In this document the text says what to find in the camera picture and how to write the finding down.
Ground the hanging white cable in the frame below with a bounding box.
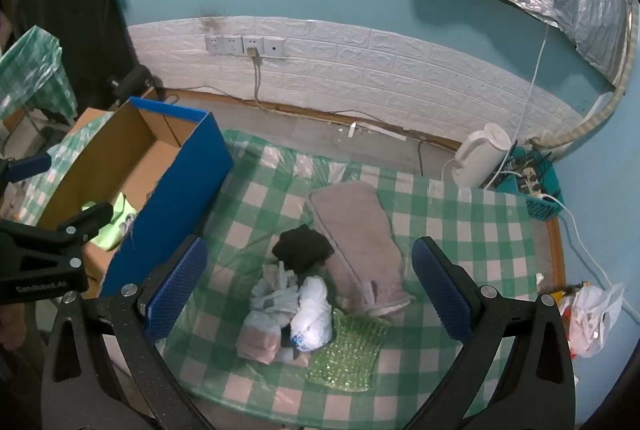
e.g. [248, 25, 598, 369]
[482, 23, 551, 191]

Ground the blue plastic basket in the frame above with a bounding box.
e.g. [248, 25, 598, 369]
[492, 147, 566, 222]

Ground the green checkered plastic bag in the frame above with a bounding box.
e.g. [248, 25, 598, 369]
[0, 25, 79, 122]

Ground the blue cardboard box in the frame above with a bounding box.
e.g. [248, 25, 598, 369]
[37, 97, 235, 298]

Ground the beige plug with cable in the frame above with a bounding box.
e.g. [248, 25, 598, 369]
[244, 46, 264, 107]

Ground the wooden baseboard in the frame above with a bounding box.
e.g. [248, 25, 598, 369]
[165, 88, 463, 152]

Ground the white trash bag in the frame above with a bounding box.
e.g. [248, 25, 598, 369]
[557, 283, 626, 359]

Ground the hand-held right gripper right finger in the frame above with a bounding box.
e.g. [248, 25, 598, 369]
[404, 235, 579, 430]

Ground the black cloth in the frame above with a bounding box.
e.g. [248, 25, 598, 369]
[271, 225, 335, 275]

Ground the green sparkly sock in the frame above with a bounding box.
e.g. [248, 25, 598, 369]
[305, 307, 392, 394]

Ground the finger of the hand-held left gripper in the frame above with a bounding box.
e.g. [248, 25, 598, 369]
[0, 153, 53, 184]
[56, 201, 115, 252]

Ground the wrapped insulated pipe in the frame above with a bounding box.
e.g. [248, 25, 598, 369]
[537, 18, 637, 157]

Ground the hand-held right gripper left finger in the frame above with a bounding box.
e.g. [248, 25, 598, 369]
[41, 234, 216, 430]

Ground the green checkered tablecloth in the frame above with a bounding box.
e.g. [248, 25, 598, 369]
[162, 127, 552, 427]

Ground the white power strip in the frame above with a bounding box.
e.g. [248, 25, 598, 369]
[505, 163, 547, 197]

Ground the pink item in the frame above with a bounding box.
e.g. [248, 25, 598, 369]
[236, 309, 284, 364]

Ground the white floor cable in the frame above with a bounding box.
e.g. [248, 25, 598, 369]
[537, 193, 617, 292]

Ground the white electric kettle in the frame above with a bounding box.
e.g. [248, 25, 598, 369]
[454, 123, 512, 189]

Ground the white plastic bag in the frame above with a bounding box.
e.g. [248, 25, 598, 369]
[250, 261, 302, 312]

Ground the green white fabric item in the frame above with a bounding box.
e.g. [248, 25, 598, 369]
[81, 193, 139, 252]

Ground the dark hanging garment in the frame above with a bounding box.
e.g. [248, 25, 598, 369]
[0, 0, 142, 111]

